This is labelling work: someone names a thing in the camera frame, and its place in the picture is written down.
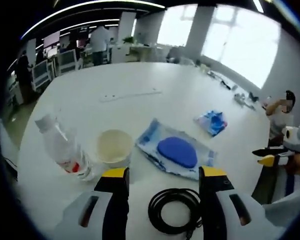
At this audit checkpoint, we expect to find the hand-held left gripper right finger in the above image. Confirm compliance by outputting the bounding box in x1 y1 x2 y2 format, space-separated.
198 164 266 240

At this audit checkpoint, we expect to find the person's right hand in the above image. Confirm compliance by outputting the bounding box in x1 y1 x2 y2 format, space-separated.
284 152 300 179

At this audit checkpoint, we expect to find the white table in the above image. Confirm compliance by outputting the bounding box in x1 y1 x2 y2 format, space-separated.
16 61 272 240

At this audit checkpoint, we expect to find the blue tissue packet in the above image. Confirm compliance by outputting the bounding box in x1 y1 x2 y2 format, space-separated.
193 108 228 138

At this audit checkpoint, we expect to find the patterned paper cup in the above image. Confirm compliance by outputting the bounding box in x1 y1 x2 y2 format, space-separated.
95 129 134 169

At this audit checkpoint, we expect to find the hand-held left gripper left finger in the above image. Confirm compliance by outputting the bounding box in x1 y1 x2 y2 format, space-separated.
61 166 131 240

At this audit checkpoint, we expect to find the white mesh office chair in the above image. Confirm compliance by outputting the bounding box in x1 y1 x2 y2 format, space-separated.
58 49 81 75
31 61 53 92

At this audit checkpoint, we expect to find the black cable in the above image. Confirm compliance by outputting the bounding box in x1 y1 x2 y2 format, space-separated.
147 188 203 240

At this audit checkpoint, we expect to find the wet wipes pack blue lid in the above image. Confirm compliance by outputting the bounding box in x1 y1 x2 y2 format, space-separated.
134 117 217 181

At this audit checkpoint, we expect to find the person's white jacket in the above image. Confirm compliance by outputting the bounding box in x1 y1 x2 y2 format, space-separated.
261 191 300 227

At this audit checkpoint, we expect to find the clear plastic water bottle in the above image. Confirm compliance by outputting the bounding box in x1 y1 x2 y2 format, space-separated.
34 113 96 182

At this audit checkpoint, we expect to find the small clutter on table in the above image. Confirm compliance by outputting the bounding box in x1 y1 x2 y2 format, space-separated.
233 91 260 109

